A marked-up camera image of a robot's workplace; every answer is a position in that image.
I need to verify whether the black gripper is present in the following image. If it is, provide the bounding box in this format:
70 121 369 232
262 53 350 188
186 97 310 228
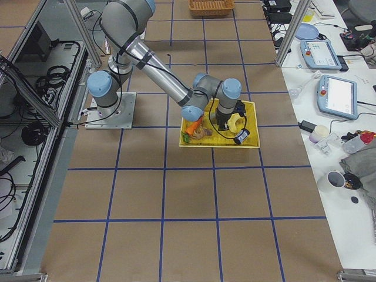
216 108 234 131

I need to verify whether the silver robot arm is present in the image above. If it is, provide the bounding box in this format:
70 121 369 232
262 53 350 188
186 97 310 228
88 1 241 131

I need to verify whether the pale banana toy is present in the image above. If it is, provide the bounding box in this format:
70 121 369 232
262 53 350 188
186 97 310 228
227 113 246 133

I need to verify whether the yellow woven basket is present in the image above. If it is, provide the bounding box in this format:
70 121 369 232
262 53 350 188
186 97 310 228
179 99 260 149

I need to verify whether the black cylindrical can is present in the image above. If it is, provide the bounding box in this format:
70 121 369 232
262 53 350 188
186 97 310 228
233 128 250 145

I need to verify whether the brown toy animal figure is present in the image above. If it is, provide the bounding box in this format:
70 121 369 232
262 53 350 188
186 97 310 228
192 125 213 140

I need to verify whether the orange toy carrot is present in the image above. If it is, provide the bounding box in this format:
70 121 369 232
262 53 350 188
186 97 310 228
180 117 203 143

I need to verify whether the black power adapter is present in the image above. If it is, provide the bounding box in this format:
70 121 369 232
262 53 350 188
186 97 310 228
298 120 317 133

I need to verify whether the brown wicker basket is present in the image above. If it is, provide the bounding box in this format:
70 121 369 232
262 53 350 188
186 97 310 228
188 0 235 16

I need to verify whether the upper teach pendant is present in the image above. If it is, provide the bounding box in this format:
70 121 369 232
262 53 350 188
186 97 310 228
300 40 342 71

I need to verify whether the teach pendant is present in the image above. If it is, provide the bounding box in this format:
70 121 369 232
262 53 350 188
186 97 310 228
300 40 342 71
317 75 358 120

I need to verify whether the lower teach pendant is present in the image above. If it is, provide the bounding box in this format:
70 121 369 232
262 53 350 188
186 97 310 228
317 75 358 120

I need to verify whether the blue plate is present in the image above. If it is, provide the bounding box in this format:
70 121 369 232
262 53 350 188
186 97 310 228
295 23 320 40

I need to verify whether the white mug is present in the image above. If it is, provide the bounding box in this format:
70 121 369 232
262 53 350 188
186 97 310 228
317 170 346 193

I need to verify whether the grey cloth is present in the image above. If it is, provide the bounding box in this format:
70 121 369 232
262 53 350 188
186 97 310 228
340 146 375 221

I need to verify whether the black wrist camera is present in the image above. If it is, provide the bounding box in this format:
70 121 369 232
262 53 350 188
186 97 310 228
234 100 246 117

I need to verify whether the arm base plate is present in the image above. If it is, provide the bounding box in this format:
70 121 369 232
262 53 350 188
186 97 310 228
85 91 137 130

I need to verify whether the aluminium frame post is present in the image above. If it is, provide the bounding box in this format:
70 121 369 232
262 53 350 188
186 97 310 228
275 0 311 68

